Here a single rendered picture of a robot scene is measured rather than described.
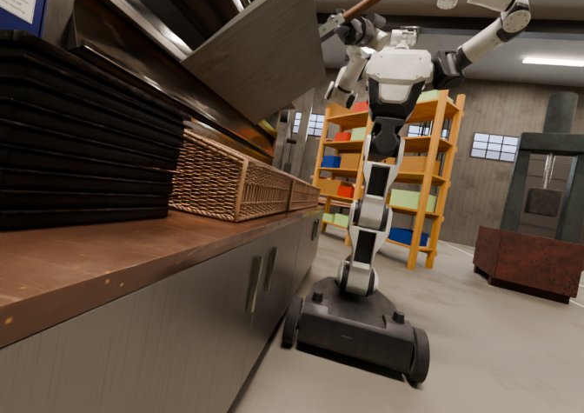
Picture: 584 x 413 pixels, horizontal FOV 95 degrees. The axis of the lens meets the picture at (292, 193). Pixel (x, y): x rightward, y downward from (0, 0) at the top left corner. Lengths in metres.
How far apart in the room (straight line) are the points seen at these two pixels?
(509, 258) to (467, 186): 5.53
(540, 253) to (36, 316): 3.99
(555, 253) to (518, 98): 6.74
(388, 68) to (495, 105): 8.62
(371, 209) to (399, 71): 0.63
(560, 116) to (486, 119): 3.01
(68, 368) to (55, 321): 0.06
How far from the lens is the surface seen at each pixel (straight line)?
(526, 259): 3.97
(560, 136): 6.92
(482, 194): 9.41
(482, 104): 9.82
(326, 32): 0.98
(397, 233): 3.76
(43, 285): 0.27
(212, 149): 0.67
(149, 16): 1.16
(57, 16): 0.94
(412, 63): 1.41
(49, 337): 0.29
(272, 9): 0.77
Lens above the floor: 0.68
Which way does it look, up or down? 1 degrees down
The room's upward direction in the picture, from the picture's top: 10 degrees clockwise
